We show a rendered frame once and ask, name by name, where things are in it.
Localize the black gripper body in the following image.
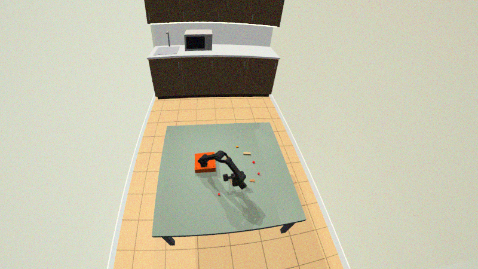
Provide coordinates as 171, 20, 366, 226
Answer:
223, 173, 234, 181

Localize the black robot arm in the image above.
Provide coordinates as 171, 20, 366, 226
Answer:
198, 151, 247, 189

